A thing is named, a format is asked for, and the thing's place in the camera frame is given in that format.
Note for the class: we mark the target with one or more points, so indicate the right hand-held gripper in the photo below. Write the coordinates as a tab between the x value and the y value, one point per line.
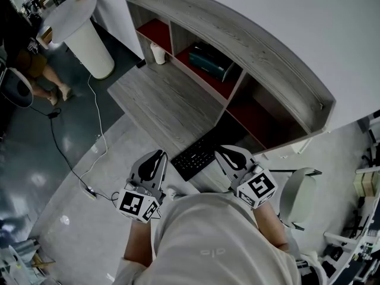
258	187

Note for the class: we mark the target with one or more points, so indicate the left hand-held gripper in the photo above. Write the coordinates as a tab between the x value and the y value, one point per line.
135	205

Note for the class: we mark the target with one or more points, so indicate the black keyboard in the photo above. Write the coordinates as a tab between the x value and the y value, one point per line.
193	159

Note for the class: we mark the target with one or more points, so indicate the person's left forearm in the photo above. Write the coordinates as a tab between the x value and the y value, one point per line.
139	242

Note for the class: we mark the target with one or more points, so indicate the person's right forearm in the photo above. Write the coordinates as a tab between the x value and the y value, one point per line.
271	226

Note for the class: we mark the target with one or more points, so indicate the grey wooden desk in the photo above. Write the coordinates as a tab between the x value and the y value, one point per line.
166	99

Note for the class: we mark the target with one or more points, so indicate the person's white shoe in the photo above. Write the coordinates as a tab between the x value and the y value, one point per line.
172	193

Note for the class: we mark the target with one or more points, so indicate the white power strip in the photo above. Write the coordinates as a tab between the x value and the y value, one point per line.
89	191

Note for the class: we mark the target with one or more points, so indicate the round grey stool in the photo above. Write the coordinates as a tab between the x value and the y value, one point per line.
297	197

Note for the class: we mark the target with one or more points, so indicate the person's white shirt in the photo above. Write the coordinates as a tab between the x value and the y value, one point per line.
213	242

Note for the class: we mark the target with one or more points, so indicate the teal box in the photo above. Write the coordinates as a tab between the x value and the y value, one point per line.
207	61

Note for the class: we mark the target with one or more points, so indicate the grey wooden hutch shelf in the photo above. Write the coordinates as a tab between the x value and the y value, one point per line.
237	40

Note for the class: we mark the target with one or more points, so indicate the black power adapter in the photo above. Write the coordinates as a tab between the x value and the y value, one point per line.
53	114

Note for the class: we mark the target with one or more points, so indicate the white equipment rack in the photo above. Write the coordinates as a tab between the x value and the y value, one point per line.
363	206

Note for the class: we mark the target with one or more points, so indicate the round white-rimmed chair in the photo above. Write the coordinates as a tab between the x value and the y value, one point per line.
17	88

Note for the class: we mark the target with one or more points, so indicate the cardboard box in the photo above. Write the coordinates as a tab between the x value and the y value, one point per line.
44	36

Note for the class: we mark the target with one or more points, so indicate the pile of clutter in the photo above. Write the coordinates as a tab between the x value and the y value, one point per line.
20	261

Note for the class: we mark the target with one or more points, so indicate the round white pedestal table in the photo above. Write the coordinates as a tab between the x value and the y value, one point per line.
80	28

